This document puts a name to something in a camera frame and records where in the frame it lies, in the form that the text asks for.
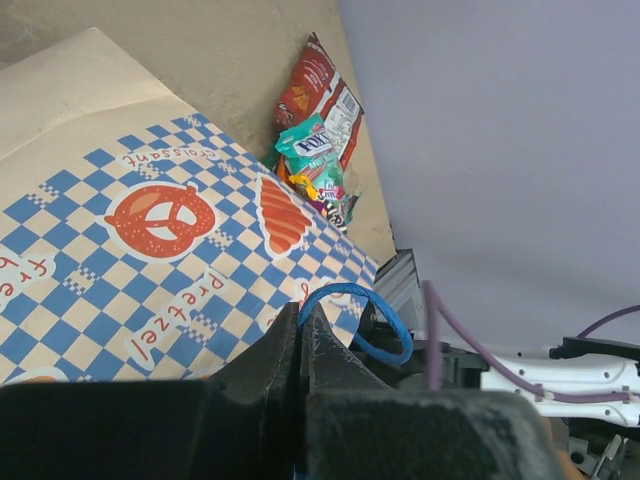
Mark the teal snack bag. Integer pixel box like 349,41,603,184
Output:
261,114,359,226

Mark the yellow snack bag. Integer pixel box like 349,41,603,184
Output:
289,174,347,234

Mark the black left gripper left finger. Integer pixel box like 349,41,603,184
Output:
1,304,299,479

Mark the red orange snack bag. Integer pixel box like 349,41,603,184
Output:
274,33,364,167

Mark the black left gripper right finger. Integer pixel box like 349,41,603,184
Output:
300,306,558,479

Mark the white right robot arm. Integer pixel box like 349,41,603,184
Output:
439,306,639,479

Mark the blue checkered paper bag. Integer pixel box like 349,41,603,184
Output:
1,29,377,384

